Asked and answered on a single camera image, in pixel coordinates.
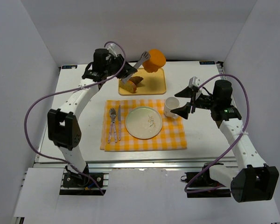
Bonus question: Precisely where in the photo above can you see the metal serving tongs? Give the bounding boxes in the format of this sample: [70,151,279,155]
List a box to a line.
[120,51,151,83]

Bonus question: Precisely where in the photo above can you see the tall orange round cake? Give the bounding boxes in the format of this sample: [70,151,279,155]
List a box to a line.
[142,49,166,73]

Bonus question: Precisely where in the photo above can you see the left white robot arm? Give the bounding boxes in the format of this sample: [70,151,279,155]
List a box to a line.
[47,47,143,174]

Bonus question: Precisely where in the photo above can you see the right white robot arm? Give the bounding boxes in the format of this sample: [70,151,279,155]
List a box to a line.
[172,77,279,203]

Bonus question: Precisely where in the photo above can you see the sliced bread loaf piece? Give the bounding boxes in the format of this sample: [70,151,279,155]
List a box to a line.
[119,80,137,93]

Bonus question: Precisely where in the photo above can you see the brown chocolate croissant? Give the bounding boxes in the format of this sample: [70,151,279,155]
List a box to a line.
[129,76,143,85]

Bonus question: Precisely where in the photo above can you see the white mug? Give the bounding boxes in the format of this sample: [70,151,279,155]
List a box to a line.
[163,97,180,119]

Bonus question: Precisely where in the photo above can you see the yellow checkered cloth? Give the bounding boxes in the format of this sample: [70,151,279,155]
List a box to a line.
[100,99,187,152]

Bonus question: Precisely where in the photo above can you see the yellow serving tray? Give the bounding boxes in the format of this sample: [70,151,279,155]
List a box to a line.
[118,68,167,96]

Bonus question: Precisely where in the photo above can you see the pale green ceramic plate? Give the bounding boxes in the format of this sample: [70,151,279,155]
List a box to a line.
[125,106,163,140]

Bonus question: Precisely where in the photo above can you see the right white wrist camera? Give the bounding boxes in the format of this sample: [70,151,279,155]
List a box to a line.
[189,77,201,89]

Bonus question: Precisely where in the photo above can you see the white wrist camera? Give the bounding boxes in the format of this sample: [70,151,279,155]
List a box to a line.
[189,77,201,89]
[106,43,117,57]

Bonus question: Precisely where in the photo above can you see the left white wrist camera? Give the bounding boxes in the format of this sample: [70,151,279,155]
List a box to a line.
[106,43,117,57]

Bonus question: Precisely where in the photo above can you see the pink handled fork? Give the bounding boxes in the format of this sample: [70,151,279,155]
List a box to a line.
[108,108,118,143]

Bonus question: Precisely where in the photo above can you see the pink handled knife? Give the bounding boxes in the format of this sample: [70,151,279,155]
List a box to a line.
[118,105,121,140]

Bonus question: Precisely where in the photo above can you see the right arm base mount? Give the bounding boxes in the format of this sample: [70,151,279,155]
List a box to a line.
[180,171,231,198]

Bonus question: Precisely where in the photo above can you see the aluminium frame rail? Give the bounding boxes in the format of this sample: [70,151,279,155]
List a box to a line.
[33,158,238,171]

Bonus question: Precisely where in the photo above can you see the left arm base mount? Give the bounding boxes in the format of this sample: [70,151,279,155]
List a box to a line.
[59,171,110,196]

